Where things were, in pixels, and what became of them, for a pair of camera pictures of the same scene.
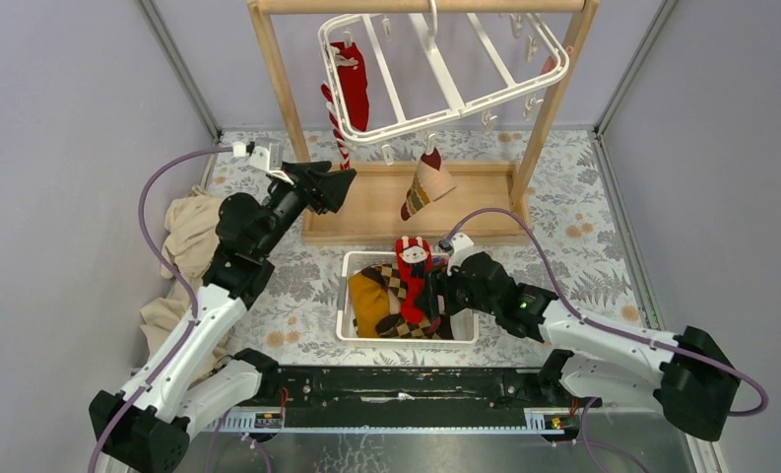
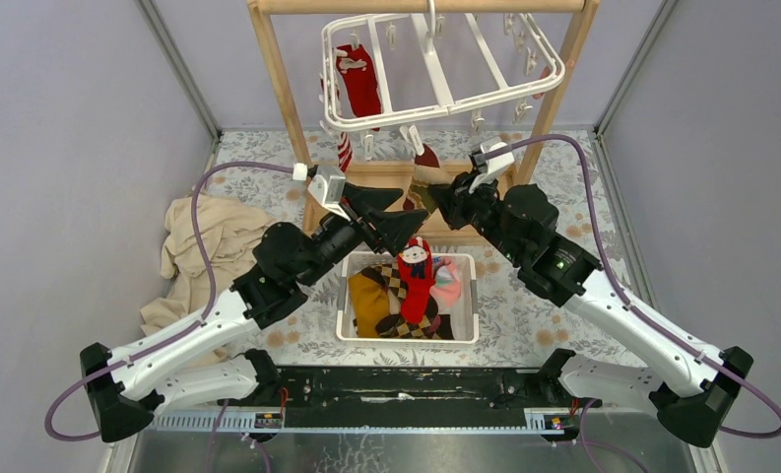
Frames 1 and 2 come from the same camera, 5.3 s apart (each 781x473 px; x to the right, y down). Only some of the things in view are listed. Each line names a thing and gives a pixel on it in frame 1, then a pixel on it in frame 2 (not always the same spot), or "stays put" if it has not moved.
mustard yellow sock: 370,304 stays put
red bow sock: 414,260 stays put
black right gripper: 438,283 → 453,198
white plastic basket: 464,324 stays put
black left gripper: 316,186 → 392,229
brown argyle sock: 394,324 stays put
